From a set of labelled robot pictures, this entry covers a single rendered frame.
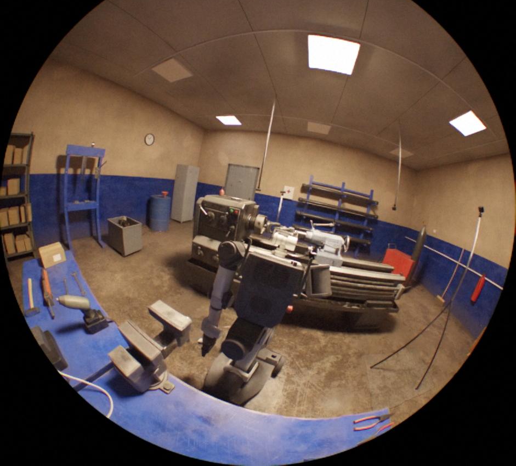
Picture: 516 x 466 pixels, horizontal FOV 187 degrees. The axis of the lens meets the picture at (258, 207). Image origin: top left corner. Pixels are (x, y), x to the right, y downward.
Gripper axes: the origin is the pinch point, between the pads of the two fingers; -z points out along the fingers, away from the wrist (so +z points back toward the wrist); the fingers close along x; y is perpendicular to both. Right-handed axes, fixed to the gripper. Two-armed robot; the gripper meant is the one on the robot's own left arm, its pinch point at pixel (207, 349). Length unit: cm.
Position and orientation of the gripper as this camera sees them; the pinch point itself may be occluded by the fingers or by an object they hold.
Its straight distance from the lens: 123.0
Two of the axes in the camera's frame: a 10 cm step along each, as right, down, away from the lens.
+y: -9.3, -2.6, 2.5
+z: 2.7, -9.6, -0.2
